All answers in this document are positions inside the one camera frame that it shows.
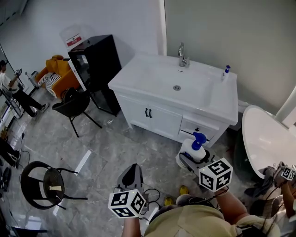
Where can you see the white bathtub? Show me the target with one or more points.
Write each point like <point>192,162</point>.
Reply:
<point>261,136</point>

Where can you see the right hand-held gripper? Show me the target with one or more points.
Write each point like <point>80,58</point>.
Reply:
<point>216,174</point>

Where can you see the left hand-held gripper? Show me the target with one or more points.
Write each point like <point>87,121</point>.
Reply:
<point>125,200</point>

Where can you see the person's grey trouser leg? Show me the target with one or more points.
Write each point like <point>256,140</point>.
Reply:
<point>182,199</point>

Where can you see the chrome faucet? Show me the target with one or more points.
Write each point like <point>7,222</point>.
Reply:
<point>182,58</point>

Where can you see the yellow shoe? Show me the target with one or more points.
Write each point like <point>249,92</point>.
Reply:
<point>168,201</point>
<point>184,189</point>

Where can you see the person's pale yellow shirt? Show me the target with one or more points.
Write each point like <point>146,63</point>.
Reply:
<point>189,222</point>

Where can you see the yellow jacket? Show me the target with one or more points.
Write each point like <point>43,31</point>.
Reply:
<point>56,66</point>

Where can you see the striped cushion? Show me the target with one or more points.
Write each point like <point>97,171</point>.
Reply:
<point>49,79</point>

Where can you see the person's right forearm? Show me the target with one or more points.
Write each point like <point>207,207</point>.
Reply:
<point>233,206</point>

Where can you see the person's left forearm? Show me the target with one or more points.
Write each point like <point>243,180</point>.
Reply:
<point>130,228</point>

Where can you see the dark plastic chair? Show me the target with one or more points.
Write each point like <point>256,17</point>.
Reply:
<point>74,106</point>

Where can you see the black bag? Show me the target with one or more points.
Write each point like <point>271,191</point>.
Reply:
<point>69,95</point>

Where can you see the black round wicker chair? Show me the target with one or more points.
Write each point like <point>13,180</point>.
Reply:
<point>54,178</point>

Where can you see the orange sofa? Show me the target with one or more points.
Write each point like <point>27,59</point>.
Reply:
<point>64,83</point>

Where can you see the white bottle with blue pump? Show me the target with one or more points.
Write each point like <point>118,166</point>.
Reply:
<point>188,150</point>

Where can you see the white vanity sink cabinet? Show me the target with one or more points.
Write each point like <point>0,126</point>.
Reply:
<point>150,76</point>

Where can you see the beige tape strip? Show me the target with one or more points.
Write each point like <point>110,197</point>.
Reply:
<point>55,188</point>

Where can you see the small blue-capped bottle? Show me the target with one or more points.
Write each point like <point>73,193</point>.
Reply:
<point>224,76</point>

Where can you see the black glass-door cabinet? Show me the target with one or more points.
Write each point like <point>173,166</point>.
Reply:
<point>104,60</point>

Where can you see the metal sink drain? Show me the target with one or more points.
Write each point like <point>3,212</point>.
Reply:
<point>176,87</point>

